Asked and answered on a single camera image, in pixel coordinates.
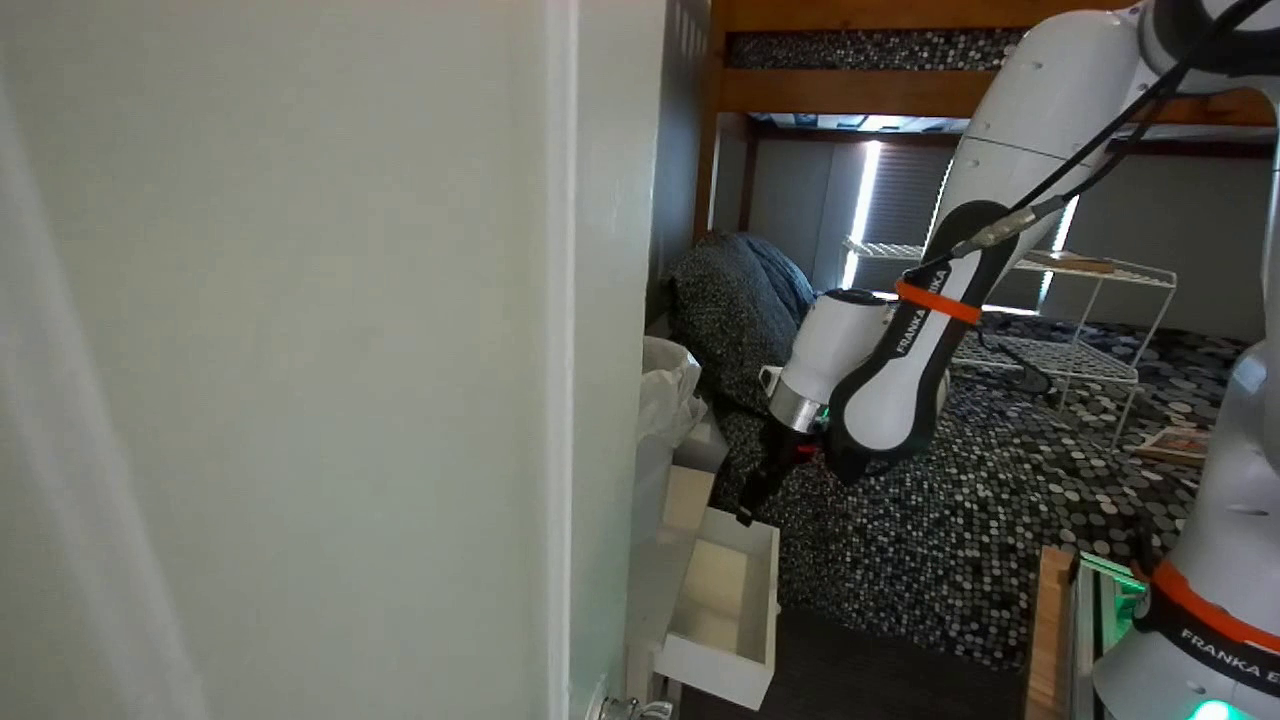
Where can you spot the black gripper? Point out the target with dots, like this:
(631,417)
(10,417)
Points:
(794,443)

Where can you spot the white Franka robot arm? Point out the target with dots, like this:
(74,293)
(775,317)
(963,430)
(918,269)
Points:
(1041,105)

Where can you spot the cream open drawer box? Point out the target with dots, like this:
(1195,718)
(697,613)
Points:
(726,603)

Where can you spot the cream white nightstand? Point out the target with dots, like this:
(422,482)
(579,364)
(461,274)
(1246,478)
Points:
(690,501)

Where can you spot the white trash bin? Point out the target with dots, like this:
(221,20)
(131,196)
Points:
(655,560)

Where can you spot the white crumpled cloth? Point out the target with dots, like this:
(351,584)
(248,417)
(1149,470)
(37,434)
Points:
(666,384)

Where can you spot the dark speckled pillow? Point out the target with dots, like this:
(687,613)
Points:
(726,323)

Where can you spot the black white dotted bedspread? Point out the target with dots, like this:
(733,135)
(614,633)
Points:
(963,534)

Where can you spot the blue cloth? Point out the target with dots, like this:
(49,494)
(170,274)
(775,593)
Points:
(784,274)

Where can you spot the wooden crate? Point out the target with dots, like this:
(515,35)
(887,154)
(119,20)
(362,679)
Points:
(1048,627)

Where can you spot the green plastic box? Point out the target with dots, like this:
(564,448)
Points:
(1105,603)

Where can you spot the magazine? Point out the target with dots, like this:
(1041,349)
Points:
(1173,446)

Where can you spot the patterned bunk mattress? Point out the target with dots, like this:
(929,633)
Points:
(867,48)

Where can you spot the white cabinet panel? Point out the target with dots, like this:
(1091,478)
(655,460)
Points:
(294,360)

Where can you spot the wooden bunk bed frame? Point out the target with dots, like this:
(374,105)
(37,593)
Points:
(854,91)

